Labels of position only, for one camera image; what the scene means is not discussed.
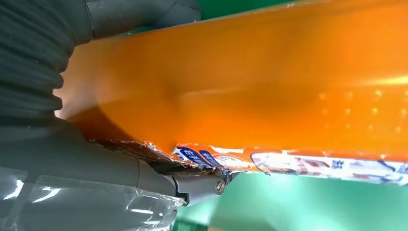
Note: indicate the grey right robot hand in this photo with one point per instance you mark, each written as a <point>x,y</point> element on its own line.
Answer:
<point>79,185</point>

